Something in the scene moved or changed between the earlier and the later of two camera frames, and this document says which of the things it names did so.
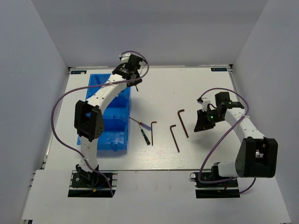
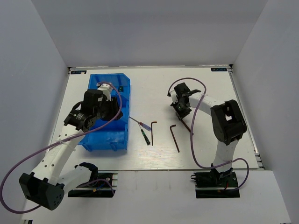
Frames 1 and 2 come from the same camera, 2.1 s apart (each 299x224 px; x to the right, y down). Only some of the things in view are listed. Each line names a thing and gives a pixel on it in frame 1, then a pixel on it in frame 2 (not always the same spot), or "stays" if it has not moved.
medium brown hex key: (175, 142) stays
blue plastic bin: (116, 116) stays
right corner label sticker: (218, 69) stays
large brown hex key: (179, 115) → (185, 125)
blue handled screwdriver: (143, 125) stays
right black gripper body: (209, 118) → (180, 108)
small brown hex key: (152, 133) stays
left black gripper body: (138, 76) → (107, 111)
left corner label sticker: (78, 72) stays
